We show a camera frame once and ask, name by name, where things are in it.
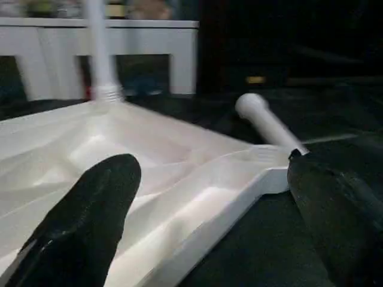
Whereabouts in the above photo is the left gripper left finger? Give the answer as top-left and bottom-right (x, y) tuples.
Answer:
(0, 154), (142, 287)

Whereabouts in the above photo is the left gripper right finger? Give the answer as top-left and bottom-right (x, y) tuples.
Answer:
(287, 149), (383, 287)

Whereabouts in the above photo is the white plastic table top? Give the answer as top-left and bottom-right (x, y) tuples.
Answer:
(0, 99), (300, 287)

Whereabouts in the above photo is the white plastic table leg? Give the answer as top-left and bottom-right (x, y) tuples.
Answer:
(84, 0), (126, 103)
(235, 93), (310, 157)

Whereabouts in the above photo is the white glass-door cabinet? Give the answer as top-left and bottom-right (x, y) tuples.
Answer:
(0, 17), (199, 101)

